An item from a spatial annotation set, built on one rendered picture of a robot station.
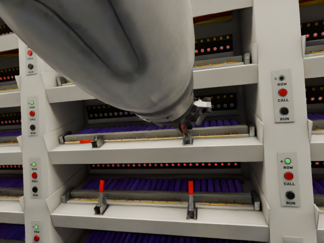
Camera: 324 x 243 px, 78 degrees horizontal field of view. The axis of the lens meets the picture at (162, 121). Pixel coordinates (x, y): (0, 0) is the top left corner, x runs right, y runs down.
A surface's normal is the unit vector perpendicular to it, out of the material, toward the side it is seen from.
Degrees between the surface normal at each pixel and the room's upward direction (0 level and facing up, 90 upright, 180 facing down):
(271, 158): 90
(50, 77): 90
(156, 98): 153
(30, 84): 90
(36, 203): 90
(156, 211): 18
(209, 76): 108
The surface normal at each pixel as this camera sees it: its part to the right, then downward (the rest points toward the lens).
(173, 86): 0.63, 0.71
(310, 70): -0.20, 0.29
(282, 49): -0.23, -0.01
